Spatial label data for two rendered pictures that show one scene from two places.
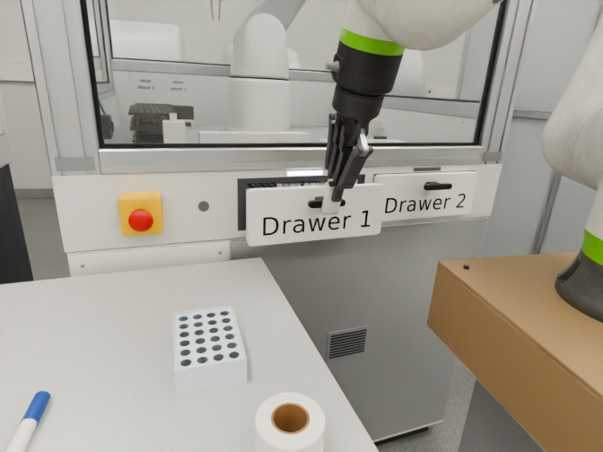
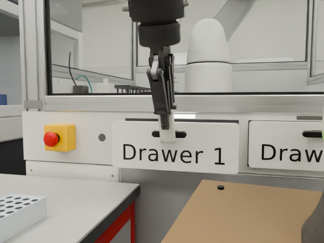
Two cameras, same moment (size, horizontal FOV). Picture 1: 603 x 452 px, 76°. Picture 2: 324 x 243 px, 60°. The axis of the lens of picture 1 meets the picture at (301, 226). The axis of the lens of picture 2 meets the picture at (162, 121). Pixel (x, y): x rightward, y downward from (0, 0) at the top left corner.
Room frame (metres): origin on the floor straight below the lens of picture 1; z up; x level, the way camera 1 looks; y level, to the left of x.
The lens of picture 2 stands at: (0.20, -0.37, 0.98)
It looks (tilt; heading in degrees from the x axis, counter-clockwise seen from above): 4 degrees down; 35
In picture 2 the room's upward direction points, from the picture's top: straight up
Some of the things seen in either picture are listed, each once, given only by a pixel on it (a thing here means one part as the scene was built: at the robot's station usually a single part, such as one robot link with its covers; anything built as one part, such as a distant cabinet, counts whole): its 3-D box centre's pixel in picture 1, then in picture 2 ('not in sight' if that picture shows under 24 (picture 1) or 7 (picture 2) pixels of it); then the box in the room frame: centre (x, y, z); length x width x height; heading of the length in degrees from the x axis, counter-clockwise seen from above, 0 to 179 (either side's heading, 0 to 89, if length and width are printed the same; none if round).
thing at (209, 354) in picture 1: (207, 345); (1, 217); (0.43, 0.12, 0.78); 0.12 x 0.08 x 0.04; 19
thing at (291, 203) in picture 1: (318, 212); (172, 146); (0.73, -0.03, 0.87); 0.29 x 0.02 x 0.11; 111
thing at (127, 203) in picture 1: (141, 213); (59, 137); (0.67, 0.30, 0.88); 0.07 x 0.05 x 0.07; 111
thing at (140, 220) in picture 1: (141, 219); (52, 139); (0.64, 0.29, 0.88); 0.04 x 0.03 x 0.04; 111
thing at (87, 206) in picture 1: (266, 160); (209, 125); (1.27, 0.13, 0.87); 1.02 x 0.95 x 0.14; 111
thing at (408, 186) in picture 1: (425, 195); (315, 146); (0.92, -0.30, 0.87); 0.29 x 0.02 x 0.11; 111
